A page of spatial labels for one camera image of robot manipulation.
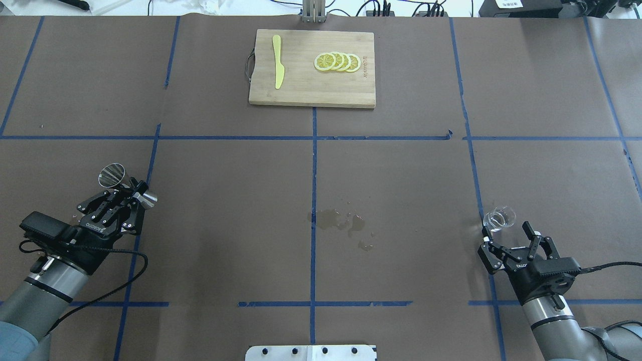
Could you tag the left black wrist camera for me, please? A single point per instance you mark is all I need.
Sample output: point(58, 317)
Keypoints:
point(47, 230)

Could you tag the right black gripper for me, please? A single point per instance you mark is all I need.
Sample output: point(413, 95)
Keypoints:
point(520, 265)

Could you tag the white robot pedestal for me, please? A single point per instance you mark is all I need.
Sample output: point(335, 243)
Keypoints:
point(312, 352)

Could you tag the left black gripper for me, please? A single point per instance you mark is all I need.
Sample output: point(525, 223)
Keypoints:
point(89, 239)

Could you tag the wooden cutting board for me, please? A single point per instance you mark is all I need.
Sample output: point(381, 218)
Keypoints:
point(303, 85)

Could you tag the clear shot glass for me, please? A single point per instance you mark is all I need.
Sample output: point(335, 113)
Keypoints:
point(499, 218)

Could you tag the aluminium frame post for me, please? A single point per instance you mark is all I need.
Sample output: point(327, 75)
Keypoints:
point(313, 11)

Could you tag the lemon slice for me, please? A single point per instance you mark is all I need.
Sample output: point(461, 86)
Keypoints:
point(339, 60)
point(346, 62)
point(355, 63)
point(325, 62)

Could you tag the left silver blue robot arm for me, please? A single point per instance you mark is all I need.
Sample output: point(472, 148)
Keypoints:
point(40, 303)

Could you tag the black box with label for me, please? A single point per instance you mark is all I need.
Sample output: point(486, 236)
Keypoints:
point(520, 9)

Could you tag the metal board handle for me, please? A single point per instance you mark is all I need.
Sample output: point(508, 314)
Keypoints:
point(247, 71)

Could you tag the steel double jigger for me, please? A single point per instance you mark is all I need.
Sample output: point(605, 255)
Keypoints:
point(116, 177)

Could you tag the black hand tool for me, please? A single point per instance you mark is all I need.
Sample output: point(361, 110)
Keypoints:
point(80, 4)

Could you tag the yellow plastic knife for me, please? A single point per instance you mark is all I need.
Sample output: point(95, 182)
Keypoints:
point(279, 67)

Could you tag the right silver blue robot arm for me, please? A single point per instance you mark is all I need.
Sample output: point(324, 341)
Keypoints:
point(560, 337)

